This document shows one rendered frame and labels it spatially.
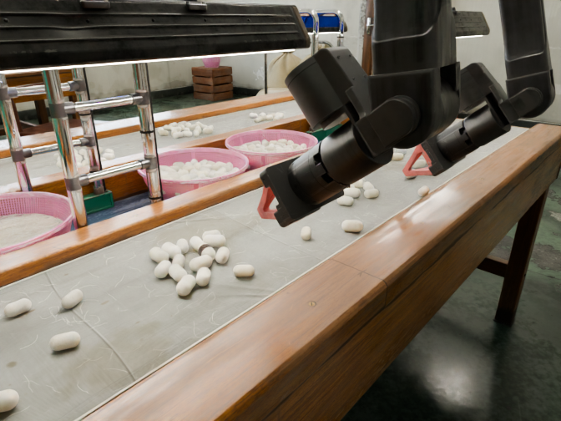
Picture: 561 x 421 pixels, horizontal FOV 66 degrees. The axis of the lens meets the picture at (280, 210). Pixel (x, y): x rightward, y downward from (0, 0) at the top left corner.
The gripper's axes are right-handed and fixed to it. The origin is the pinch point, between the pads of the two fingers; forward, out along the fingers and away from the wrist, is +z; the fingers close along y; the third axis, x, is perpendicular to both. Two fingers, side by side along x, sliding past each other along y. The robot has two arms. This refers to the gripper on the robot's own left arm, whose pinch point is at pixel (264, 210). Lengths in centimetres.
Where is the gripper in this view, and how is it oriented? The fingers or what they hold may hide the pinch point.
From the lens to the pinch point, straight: 56.7
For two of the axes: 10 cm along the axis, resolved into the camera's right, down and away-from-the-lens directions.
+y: -6.6, 3.0, -6.8
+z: -5.8, 3.7, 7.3
